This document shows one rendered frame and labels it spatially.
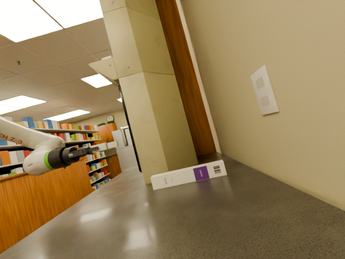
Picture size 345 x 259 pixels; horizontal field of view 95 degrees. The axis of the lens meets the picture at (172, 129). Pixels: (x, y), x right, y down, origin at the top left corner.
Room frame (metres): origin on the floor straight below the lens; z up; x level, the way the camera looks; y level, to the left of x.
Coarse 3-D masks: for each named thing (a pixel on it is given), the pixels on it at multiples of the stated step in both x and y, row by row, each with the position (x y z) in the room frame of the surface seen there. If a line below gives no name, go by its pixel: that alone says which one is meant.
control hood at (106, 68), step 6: (102, 60) 0.68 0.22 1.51; (108, 60) 0.67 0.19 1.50; (90, 66) 0.68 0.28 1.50; (96, 66) 0.68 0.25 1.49; (102, 66) 0.68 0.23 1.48; (108, 66) 0.67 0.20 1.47; (114, 66) 0.67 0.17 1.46; (102, 72) 0.68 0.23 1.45; (108, 72) 0.67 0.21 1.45; (114, 72) 0.67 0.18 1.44; (108, 78) 0.72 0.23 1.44; (114, 78) 0.67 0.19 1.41
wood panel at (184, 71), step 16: (160, 0) 1.03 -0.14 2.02; (160, 16) 1.03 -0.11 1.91; (176, 16) 1.03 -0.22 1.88; (176, 32) 1.03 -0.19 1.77; (176, 48) 1.03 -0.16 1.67; (176, 64) 1.03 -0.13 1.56; (192, 64) 1.03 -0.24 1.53; (192, 80) 1.03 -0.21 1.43; (192, 96) 1.03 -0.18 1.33; (192, 112) 1.03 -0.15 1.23; (192, 128) 1.03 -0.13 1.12; (208, 128) 1.03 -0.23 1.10; (208, 144) 1.03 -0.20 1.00
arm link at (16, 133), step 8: (0, 120) 0.73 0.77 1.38; (8, 120) 0.75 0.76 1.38; (0, 128) 0.72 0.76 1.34; (8, 128) 0.73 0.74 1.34; (16, 128) 0.75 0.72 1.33; (24, 128) 0.77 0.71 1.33; (0, 136) 0.73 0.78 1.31; (8, 136) 0.73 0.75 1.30; (16, 136) 0.74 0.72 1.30; (24, 136) 0.76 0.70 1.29; (32, 136) 0.77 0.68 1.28; (40, 136) 0.79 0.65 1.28; (48, 136) 0.81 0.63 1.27; (56, 136) 0.84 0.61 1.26; (24, 144) 0.77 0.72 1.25; (32, 144) 0.78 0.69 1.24; (40, 144) 0.78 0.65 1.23; (48, 144) 0.78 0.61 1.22; (56, 144) 0.81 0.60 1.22; (64, 144) 0.86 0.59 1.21
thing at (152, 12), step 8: (104, 0) 0.67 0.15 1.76; (112, 0) 0.67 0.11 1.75; (120, 0) 0.67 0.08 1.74; (128, 0) 0.69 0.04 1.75; (136, 0) 0.72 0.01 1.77; (144, 0) 0.75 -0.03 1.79; (152, 0) 0.79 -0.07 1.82; (104, 8) 0.67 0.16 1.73; (112, 8) 0.67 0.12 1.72; (136, 8) 0.71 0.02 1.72; (144, 8) 0.74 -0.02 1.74; (152, 8) 0.78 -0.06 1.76; (152, 16) 0.77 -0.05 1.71
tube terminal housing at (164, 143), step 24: (120, 24) 0.67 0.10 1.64; (144, 24) 0.72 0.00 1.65; (120, 48) 0.67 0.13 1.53; (144, 48) 0.70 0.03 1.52; (120, 72) 0.67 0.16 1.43; (144, 72) 0.68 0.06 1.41; (168, 72) 0.78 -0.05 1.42; (144, 96) 0.67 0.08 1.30; (168, 96) 0.75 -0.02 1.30; (144, 120) 0.67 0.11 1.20; (168, 120) 0.72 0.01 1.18; (144, 144) 0.67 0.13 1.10; (168, 144) 0.70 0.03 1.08; (192, 144) 0.80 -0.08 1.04; (144, 168) 0.67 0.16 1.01; (168, 168) 0.67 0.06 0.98
